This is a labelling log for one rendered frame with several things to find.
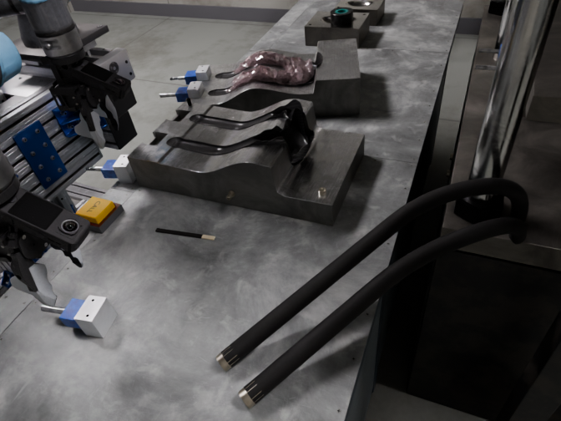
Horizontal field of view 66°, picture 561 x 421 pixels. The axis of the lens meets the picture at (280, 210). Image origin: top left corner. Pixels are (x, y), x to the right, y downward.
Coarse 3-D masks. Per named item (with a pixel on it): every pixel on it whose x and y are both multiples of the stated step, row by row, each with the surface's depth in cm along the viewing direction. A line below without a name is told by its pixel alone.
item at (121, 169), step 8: (112, 160) 109; (120, 160) 106; (128, 160) 106; (88, 168) 109; (96, 168) 109; (104, 168) 107; (112, 168) 106; (120, 168) 105; (128, 168) 105; (104, 176) 108; (112, 176) 108; (120, 176) 107; (128, 176) 106
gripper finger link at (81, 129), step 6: (96, 114) 94; (84, 120) 95; (96, 120) 95; (78, 126) 96; (84, 126) 95; (96, 126) 95; (78, 132) 96; (84, 132) 96; (90, 132) 95; (96, 132) 95; (102, 132) 97; (96, 138) 96; (102, 138) 97; (96, 144) 97; (102, 144) 98
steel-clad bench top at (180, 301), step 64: (320, 0) 192; (448, 0) 176; (384, 64) 140; (384, 128) 114; (128, 192) 105; (384, 192) 96; (64, 256) 91; (128, 256) 89; (192, 256) 88; (256, 256) 86; (320, 256) 84; (384, 256) 82; (0, 320) 81; (128, 320) 78; (192, 320) 76; (256, 320) 75; (320, 320) 74; (0, 384) 71; (64, 384) 70; (128, 384) 69; (192, 384) 68; (320, 384) 66
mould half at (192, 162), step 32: (160, 128) 108; (192, 128) 107; (256, 128) 99; (320, 128) 106; (160, 160) 98; (192, 160) 98; (224, 160) 94; (256, 160) 86; (288, 160) 93; (320, 160) 97; (352, 160) 96; (192, 192) 100; (224, 192) 96; (256, 192) 92; (288, 192) 90
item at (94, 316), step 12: (72, 300) 77; (84, 300) 77; (96, 300) 75; (108, 300) 76; (60, 312) 77; (72, 312) 75; (84, 312) 73; (96, 312) 73; (108, 312) 76; (72, 324) 75; (84, 324) 73; (96, 324) 73; (108, 324) 76; (96, 336) 76
